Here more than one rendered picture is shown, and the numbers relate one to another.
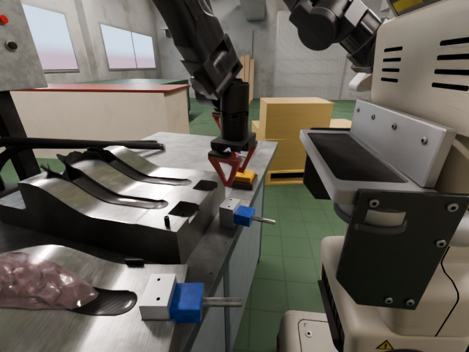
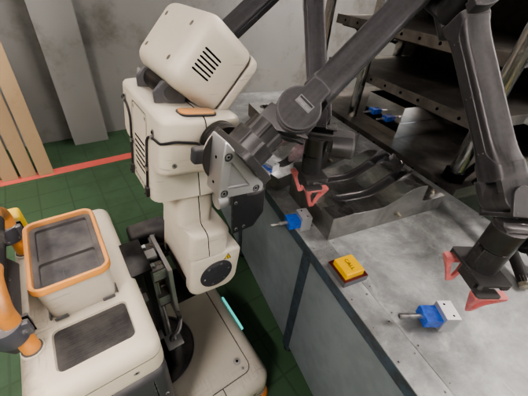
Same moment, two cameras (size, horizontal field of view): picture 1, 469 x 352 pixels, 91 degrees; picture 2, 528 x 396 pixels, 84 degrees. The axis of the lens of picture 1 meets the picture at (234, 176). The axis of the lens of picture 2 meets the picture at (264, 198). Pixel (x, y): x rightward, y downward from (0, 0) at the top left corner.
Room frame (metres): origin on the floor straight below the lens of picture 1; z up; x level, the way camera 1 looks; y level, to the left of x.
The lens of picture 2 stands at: (0.90, -0.59, 1.45)
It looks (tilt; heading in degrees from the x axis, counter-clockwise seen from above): 37 degrees down; 136
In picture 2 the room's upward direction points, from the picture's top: 5 degrees clockwise
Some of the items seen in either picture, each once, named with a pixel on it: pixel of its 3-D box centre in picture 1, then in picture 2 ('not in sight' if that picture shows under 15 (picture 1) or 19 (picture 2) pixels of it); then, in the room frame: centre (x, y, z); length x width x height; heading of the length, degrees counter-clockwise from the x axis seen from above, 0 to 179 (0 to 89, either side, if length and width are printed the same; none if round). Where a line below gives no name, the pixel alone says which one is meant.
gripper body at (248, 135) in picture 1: (234, 128); (311, 164); (0.47, 0.00, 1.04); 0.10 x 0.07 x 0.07; 157
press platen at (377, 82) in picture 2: not in sight; (432, 82); (0.23, 1.37, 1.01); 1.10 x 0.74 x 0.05; 163
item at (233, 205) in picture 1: (248, 216); (289, 221); (0.46, -0.03, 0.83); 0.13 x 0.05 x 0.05; 68
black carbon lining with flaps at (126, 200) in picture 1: (114, 174); (367, 174); (0.51, 0.29, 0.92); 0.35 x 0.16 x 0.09; 73
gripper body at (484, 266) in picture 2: not in sight; (485, 258); (0.92, 0.02, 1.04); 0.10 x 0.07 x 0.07; 141
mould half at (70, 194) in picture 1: (116, 188); (368, 186); (0.52, 0.30, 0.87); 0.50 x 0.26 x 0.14; 73
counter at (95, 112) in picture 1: (94, 119); not in sight; (3.36, 2.02, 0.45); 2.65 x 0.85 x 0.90; 84
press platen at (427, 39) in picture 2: not in sight; (452, 34); (0.23, 1.37, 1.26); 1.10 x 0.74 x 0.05; 163
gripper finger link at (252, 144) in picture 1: (239, 156); (311, 190); (0.50, -0.01, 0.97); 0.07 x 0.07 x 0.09; 67
